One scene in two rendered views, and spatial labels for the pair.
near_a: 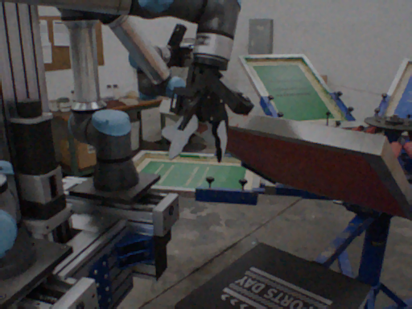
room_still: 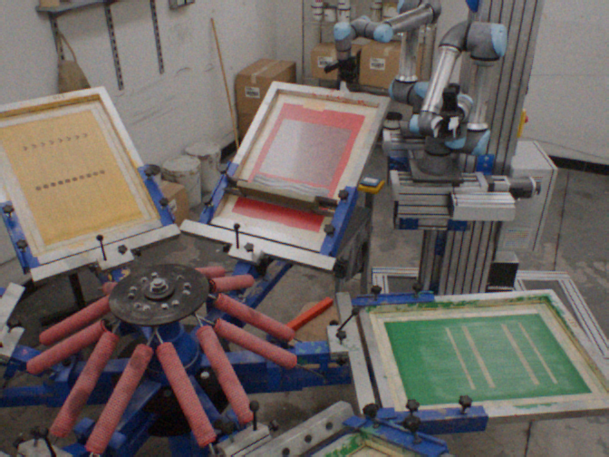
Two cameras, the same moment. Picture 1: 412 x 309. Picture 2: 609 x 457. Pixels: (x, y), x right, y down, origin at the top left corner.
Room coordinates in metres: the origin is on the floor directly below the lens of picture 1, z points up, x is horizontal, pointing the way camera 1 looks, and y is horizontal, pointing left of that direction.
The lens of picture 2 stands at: (3.24, -0.83, 2.35)
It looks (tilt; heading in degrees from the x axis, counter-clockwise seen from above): 32 degrees down; 165
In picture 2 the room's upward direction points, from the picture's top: straight up
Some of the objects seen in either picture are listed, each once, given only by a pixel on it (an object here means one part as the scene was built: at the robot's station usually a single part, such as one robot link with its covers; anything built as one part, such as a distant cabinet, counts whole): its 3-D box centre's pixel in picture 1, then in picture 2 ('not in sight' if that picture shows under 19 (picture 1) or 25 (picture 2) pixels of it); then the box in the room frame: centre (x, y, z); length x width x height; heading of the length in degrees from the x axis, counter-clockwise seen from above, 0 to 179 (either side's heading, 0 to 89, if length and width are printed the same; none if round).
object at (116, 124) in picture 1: (110, 133); (441, 134); (1.18, 0.32, 1.42); 0.13 x 0.12 x 0.14; 45
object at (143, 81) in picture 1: (150, 84); (452, 131); (1.43, 0.23, 1.54); 0.11 x 0.08 x 0.11; 45
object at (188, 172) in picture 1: (216, 159); (441, 335); (1.99, -0.03, 1.05); 1.08 x 0.61 x 0.23; 80
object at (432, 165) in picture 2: (115, 167); (436, 158); (1.17, 0.31, 1.31); 0.15 x 0.15 x 0.10
